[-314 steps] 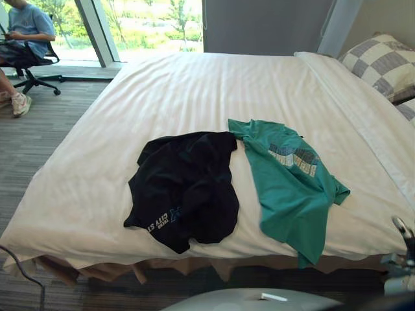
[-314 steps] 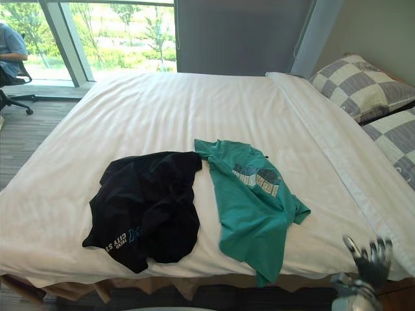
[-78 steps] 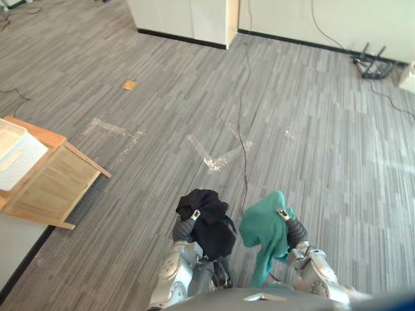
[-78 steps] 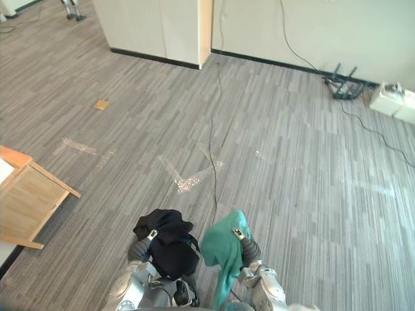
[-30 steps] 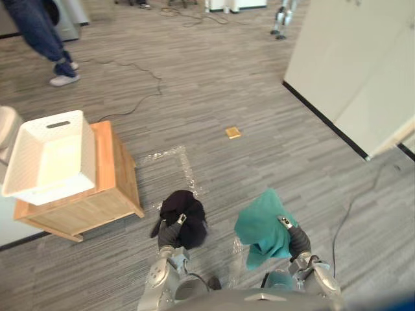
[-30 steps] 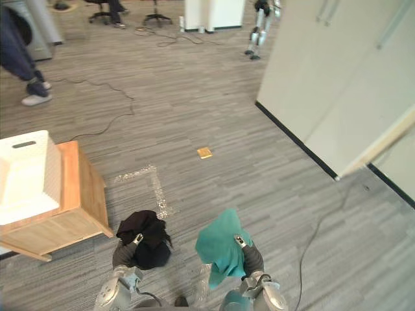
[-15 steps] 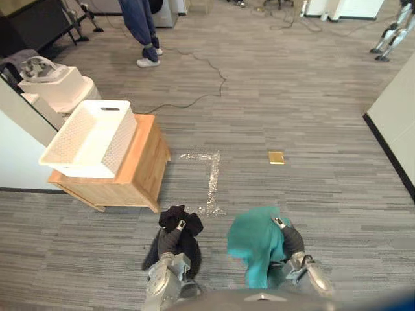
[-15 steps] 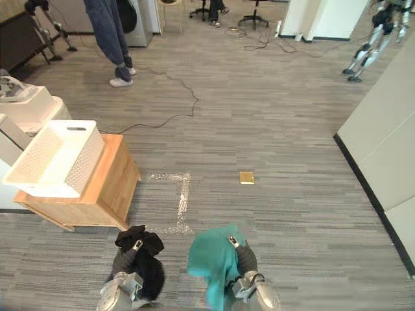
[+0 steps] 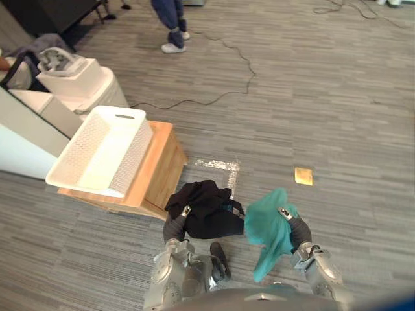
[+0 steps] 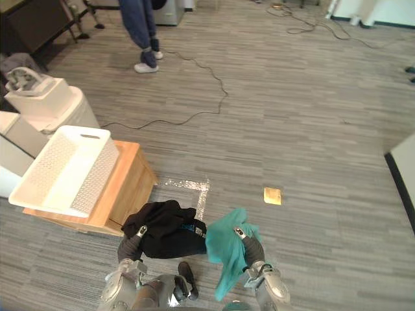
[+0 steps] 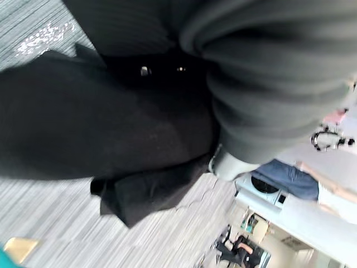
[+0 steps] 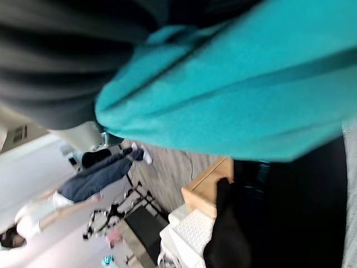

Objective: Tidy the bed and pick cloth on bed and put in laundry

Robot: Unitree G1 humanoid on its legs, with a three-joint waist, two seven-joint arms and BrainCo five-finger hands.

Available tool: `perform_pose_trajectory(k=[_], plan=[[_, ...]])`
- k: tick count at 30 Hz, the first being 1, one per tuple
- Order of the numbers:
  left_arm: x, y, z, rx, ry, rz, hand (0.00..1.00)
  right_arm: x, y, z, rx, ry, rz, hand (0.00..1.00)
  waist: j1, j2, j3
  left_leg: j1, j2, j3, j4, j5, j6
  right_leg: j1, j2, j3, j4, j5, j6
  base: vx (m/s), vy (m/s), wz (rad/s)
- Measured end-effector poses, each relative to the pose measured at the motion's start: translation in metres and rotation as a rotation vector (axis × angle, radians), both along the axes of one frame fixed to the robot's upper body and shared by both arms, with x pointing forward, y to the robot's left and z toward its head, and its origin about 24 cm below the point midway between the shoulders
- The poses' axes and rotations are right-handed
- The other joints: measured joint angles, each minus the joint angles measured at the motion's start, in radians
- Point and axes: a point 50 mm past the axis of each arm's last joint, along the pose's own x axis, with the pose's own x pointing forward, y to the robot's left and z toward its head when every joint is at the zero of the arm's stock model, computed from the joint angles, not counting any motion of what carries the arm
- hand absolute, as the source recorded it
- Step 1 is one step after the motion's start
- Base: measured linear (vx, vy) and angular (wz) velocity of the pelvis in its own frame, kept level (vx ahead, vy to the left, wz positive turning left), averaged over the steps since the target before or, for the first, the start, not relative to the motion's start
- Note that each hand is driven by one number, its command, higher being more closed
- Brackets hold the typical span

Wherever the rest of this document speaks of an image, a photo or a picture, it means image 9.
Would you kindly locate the white rounded cabinet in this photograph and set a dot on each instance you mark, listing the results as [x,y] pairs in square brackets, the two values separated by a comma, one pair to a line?
[110,87]

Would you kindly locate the grey patterned item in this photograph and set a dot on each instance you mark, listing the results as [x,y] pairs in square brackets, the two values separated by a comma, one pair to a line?
[55,60]

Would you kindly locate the yellow floor marker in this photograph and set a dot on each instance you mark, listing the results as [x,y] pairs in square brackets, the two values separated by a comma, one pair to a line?
[303,176]

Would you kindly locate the grey blanket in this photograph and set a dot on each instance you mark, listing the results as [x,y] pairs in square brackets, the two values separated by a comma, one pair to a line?
[35,47]

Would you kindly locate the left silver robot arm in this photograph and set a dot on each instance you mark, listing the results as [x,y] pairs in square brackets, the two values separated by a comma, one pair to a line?
[170,275]

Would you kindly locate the wooden box stand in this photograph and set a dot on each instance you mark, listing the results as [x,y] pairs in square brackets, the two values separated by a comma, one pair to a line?
[159,168]

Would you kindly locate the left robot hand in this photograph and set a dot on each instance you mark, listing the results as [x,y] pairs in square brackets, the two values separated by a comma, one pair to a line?
[176,226]

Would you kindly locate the person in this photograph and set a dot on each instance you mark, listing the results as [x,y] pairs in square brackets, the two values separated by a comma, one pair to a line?
[173,26]

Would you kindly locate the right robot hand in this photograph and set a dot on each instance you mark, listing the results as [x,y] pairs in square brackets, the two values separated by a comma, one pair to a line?
[300,228]

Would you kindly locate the white box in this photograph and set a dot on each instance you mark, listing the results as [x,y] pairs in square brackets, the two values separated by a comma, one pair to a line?
[74,79]

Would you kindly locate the black furniture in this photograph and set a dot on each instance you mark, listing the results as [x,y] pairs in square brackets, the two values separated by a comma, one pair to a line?
[55,16]

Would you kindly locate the teal cloth garment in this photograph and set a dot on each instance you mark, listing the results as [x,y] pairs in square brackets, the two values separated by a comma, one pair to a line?
[267,226]

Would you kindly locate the black cloth garment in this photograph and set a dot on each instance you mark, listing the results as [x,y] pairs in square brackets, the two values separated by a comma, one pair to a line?
[207,210]

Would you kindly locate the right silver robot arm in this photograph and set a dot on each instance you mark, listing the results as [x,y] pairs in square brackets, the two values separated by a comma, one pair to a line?
[319,270]

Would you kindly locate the white plastic laundry basket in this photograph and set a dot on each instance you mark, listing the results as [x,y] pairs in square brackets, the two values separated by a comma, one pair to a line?
[103,149]

